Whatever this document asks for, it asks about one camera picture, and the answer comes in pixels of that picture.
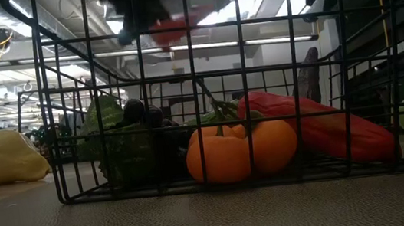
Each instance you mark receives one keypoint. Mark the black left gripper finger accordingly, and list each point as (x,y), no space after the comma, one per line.
(128,33)

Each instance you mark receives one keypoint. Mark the red bell pepper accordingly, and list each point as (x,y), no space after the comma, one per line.
(172,31)

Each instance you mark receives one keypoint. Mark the dark purple grape bunch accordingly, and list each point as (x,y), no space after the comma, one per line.
(134,111)

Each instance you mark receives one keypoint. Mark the red chili pepper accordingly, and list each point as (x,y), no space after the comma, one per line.
(327,128)

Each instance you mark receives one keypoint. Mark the yellow pear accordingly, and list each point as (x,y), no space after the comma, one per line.
(2,156)

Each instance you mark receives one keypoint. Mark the long ceiling light tube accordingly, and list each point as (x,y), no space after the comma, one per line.
(213,45)

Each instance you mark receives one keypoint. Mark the round grey mat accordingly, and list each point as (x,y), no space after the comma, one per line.
(200,221)

